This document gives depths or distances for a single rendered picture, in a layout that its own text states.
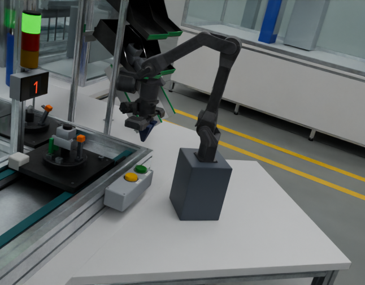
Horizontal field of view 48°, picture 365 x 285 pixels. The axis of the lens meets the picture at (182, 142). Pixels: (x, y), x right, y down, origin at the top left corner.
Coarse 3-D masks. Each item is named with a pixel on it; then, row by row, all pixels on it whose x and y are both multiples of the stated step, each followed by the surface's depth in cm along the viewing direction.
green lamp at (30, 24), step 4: (24, 16) 114; (28, 16) 113; (32, 16) 114; (36, 16) 114; (40, 16) 115; (24, 20) 114; (28, 20) 114; (32, 20) 114; (36, 20) 115; (40, 20) 116; (24, 24) 114; (28, 24) 114; (32, 24) 114; (36, 24) 115; (40, 24) 117; (24, 28) 115; (28, 28) 115; (32, 28) 115; (36, 28) 116; (40, 28) 117; (28, 32) 115; (32, 32) 115; (36, 32) 116
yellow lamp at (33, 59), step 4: (20, 52) 119; (24, 52) 117; (28, 52) 117; (32, 52) 118; (36, 52) 119; (20, 56) 119; (24, 56) 118; (28, 56) 118; (32, 56) 118; (36, 56) 119; (20, 60) 119; (24, 60) 118; (28, 60) 118; (32, 60) 119; (36, 60) 120; (20, 64) 120; (24, 64) 119; (28, 64) 119; (32, 64) 119; (36, 64) 120
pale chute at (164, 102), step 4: (160, 88) 183; (160, 92) 184; (164, 92) 183; (160, 96) 184; (164, 96) 183; (160, 100) 185; (164, 100) 184; (168, 100) 183; (160, 104) 184; (164, 104) 184; (168, 104) 183; (164, 108) 185; (168, 108) 184; (172, 108) 182; (168, 112) 184; (172, 112) 183; (164, 116) 183; (168, 116) 185
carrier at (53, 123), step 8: (32, 112) 150; (32, 120) 151; (48, 120) 155; (56, 120) 162; (24, 128) 146; (32, 128) 147; (40, 128) 148; (48, 128) 153; (56, 128) 155; (24, 136) 144; (32, 136) 145; (40, 136) 146; (48, 136) 148; (24, 144) 140; (32, 144) 140; (40, 144) 142
